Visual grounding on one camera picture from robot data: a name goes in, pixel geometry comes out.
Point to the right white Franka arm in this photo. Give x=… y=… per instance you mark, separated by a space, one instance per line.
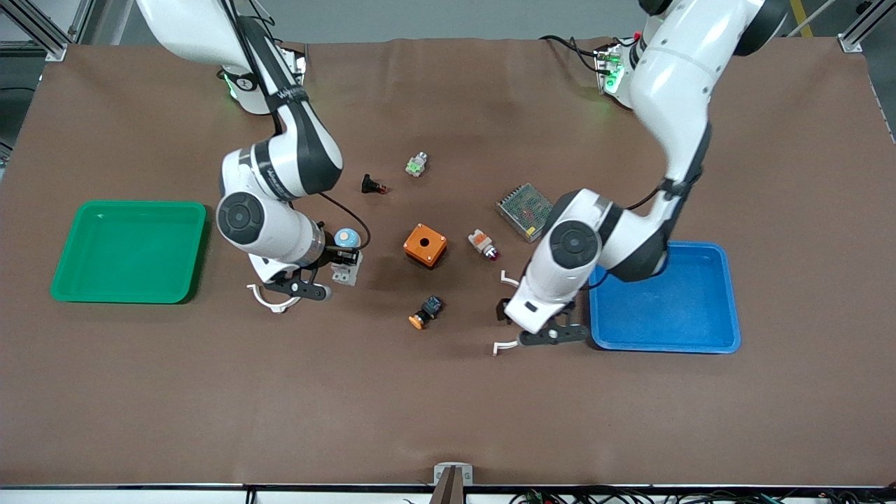
x=276 y=225

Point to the left white Franka arm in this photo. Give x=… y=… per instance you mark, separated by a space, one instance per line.
x=672 y=77

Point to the white plastic pipe clamp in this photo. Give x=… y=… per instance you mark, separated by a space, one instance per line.
x=280 y=306

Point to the red indicator light white body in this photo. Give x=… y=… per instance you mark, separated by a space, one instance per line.
x=483 y=243

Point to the orange button box black base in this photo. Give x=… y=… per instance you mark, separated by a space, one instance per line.
x=423 y=241

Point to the brown table mat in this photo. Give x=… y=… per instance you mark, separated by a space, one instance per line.
x=448 y=392

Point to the metal mesh power supply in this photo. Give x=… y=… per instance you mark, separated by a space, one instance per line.
x=523 y=210

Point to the green white push button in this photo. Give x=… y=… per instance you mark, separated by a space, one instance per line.
x=416 y=165

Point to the blue plastic tray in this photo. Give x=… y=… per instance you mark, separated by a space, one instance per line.
x=672 y=308

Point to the green plastic tray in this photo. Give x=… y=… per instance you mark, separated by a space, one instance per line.
x=126 y=252

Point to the black red indicator switch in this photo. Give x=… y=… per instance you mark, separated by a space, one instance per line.
x=371 y=185

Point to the orange push button switch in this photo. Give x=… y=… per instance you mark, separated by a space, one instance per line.
x=418 y=320

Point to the black table edge rail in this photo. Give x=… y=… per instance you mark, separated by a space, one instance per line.
x=210 y=486

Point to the aluminium frame post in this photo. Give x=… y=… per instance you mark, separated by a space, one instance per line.
x=850 y=43
x=52 y=47

